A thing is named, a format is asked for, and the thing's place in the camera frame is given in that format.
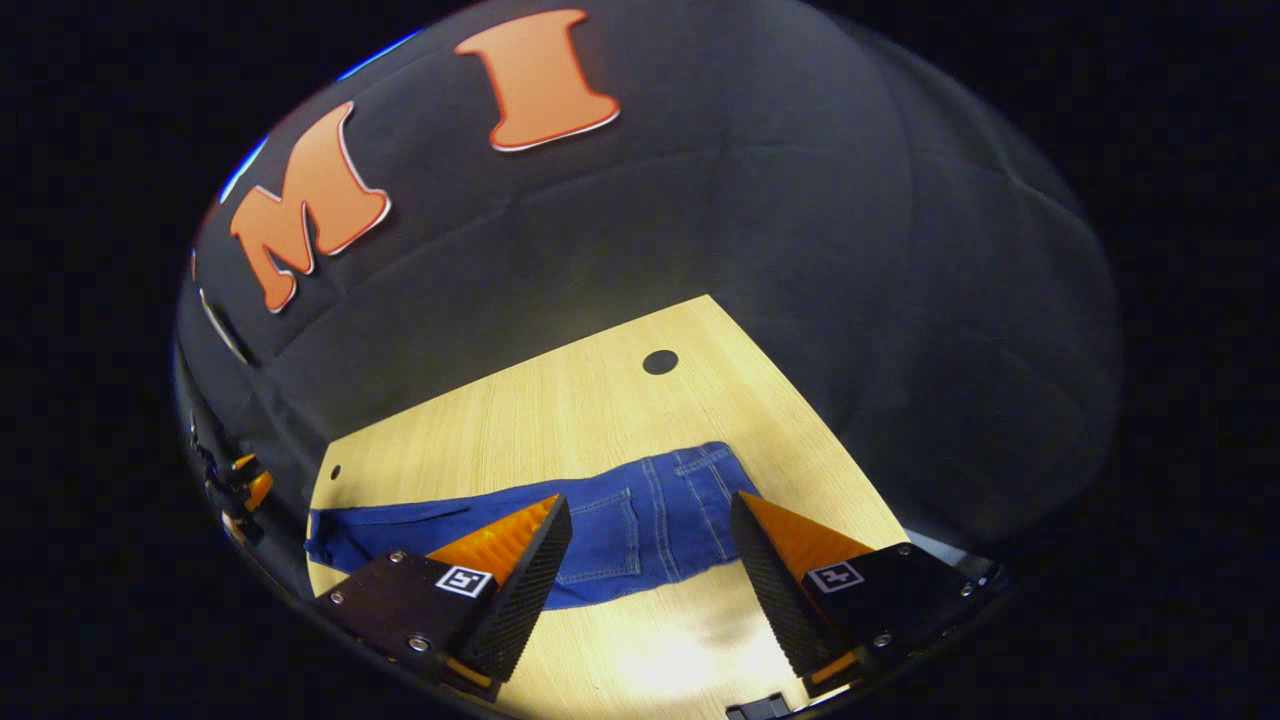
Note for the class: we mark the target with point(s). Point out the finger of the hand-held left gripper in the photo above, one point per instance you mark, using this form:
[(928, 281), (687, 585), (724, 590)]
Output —
[(258, 490)]

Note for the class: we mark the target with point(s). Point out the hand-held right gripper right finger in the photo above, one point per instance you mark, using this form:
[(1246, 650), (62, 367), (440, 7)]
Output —
[(775, 590)]

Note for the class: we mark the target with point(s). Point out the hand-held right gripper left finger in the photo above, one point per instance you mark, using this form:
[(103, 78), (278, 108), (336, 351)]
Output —
[(530, 590)]

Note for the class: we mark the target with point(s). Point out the blue denim jeans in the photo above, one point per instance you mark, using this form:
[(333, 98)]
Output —
[(620, 530)]

